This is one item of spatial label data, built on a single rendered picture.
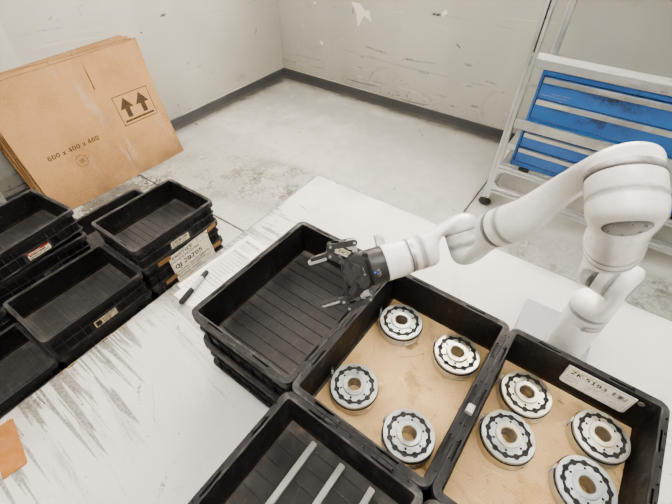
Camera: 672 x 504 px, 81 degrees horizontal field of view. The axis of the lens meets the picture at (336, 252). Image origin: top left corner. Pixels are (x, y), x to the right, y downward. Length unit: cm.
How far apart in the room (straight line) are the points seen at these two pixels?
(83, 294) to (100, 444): 92
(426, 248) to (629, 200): 35
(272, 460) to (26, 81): 263
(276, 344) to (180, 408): 29
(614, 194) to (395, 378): 57
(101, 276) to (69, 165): 130
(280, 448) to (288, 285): 42
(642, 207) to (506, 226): 21
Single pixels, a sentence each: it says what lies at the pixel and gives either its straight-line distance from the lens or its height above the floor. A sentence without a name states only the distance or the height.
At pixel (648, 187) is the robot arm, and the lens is 60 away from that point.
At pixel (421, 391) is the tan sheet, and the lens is 93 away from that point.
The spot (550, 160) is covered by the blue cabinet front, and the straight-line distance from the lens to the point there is 263.
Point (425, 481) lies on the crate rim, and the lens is 76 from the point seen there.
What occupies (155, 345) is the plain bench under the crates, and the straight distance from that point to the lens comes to 122.
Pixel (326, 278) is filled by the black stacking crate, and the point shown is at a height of 83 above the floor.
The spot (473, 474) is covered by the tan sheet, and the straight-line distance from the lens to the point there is 89.
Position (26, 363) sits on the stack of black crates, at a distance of 198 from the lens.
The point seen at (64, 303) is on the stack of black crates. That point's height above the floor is 38.
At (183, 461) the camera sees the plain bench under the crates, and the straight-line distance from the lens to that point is 105.
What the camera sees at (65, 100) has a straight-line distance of 311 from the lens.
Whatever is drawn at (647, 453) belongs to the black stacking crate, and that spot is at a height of 91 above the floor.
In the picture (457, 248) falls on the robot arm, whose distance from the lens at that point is 81.
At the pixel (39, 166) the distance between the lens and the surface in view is 307.
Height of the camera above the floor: 165
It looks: 45 degrees down
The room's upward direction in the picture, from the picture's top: straight up
